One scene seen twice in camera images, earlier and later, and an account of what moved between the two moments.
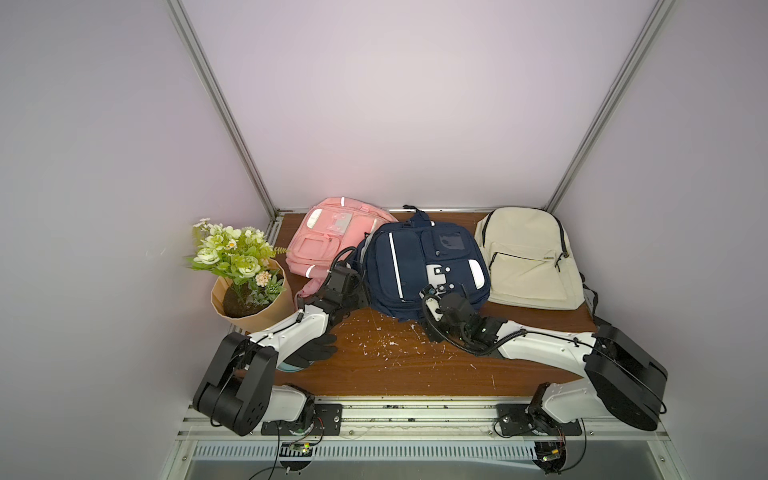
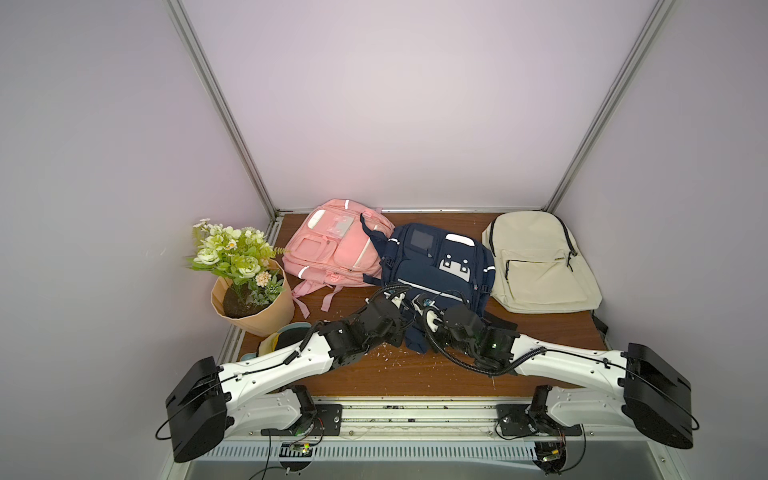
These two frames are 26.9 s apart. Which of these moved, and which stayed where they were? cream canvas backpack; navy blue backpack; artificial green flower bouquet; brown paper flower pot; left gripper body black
Moved: left gripper body black; navy blue backpack
Stayed: artificial green flower bouquet; cream canvas backpack; brown paper flower pot
